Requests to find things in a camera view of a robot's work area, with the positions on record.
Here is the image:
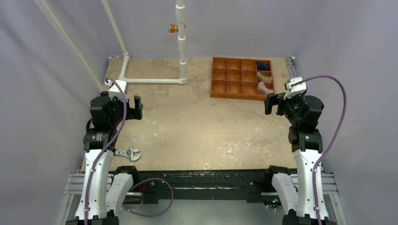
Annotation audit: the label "pink and white underwear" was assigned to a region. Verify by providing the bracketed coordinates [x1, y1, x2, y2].
[258, 82, 274, 96]

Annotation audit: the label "orange compartment tray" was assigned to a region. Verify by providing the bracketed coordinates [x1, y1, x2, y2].
[210, 57, 275, 101]

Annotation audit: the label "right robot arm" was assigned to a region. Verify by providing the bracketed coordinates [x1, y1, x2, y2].
[263, 93, 334, 225]

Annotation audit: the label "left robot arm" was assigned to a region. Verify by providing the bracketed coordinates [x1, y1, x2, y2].
[65, 91, 143, 225]

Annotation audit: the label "rolled olive cloth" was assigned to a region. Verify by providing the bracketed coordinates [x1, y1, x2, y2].
[257, 72, 273, 83]

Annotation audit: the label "rolled blue cloth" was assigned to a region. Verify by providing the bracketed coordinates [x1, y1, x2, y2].
[256, 60, 271, 71]

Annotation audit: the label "orange yellow valve knob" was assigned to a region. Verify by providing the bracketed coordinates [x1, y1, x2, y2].
[168, 24, 179, 33]

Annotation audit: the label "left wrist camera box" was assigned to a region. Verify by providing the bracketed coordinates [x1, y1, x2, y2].
[108, 80, 129, 101]

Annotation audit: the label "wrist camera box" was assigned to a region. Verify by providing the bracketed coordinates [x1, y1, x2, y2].
[108, 80, 129, 101]
[283, 77, 307, 100]

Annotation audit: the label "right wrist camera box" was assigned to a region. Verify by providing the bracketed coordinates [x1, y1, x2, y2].
[283, 77, 307, 100]

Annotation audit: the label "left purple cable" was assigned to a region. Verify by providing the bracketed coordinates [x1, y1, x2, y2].
[83, 77, 174, 225]

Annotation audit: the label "purple cable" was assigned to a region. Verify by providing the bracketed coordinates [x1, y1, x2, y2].
[291, 75, 347, 225]
[83, 77, 174, 225]

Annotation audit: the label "adjustable wrench red handle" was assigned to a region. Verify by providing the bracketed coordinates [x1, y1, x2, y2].
[115, 147, 141, 162]

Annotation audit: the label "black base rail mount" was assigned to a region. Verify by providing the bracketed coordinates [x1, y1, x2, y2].
[123, 165, 297, 205]

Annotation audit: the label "white PVC pipe frame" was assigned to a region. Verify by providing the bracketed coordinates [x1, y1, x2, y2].
[36, 0, 187, 90]

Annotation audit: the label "aluminium frame rails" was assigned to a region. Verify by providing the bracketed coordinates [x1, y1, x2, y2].
[63, 57, 343, 225]

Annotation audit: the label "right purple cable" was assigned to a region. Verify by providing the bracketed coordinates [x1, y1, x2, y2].
[291, 75, 347, 225]

